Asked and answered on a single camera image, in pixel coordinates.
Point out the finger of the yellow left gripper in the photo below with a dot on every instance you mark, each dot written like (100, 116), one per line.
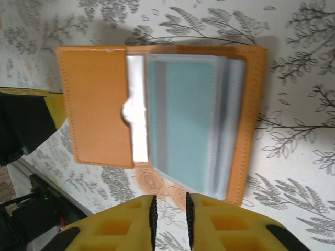
(56, 109)

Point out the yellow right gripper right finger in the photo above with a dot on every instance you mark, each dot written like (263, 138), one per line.
(235, 230)

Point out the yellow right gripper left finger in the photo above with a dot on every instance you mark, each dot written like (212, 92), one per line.
(117, 230)

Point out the orange leather card holder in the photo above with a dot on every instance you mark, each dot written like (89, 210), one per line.
(91, 104)

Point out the white card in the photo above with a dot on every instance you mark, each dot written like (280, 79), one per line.
(137, 78)

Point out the teal card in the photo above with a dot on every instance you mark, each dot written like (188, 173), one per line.
(188, 117)

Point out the floral table covering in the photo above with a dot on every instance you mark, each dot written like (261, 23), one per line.
(288, 78)

